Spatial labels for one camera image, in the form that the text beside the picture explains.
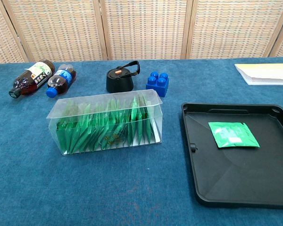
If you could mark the black plastic tray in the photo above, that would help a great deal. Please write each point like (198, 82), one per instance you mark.
(238, 176)

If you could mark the wicker folding screen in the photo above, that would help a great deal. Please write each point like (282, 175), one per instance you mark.
(143, 28)

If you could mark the blue table cloth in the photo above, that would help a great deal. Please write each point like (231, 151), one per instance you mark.
(85, 188)

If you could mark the white and yellow booklet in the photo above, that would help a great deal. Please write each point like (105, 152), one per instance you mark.
(266, 73)

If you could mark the blue toy building brick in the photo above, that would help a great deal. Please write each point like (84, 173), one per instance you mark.
(156, 86)

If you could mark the large brown tea bottle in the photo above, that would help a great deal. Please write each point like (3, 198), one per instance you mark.
(35, 75)

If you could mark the clear plastic box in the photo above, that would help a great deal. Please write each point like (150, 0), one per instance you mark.
(103, 96)

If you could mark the small blue-capped drink bottle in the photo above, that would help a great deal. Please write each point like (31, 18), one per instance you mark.
(59, 82)

